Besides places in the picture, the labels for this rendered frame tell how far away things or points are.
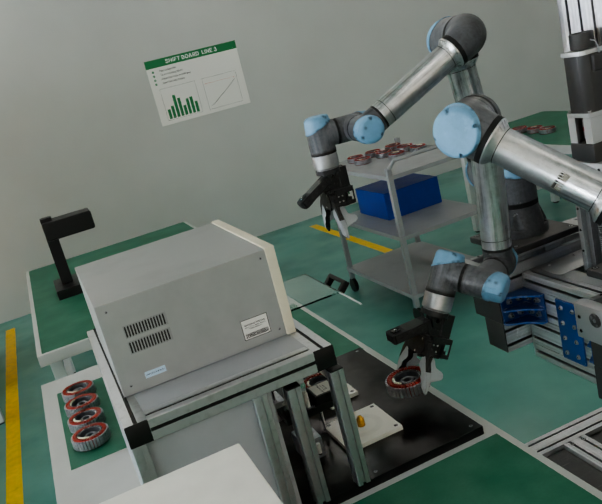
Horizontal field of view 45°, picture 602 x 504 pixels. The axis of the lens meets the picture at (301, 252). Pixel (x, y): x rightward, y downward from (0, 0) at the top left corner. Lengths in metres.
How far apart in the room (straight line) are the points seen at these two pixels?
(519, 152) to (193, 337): 0.81
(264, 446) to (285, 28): 6.13
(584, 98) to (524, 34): 6.87
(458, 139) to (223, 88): 5.57
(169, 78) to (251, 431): 5.71
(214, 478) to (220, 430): 0.50
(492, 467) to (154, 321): 0.79
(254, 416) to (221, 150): 5.74
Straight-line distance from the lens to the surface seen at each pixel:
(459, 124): 1.64
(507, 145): 1.65
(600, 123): 1.97
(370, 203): 4.70
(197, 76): 7.05
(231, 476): 0.97
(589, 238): 2.09
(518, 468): 1.67
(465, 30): 2.06
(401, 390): 1.82
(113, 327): 1.49
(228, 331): 1.55
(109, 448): 2.21
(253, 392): 1.45
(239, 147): 7.15
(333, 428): 1.87
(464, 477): 1.66
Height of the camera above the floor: 1.70
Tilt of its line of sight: 16 degrees down
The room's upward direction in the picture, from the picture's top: 14 degrees counter-clockwise
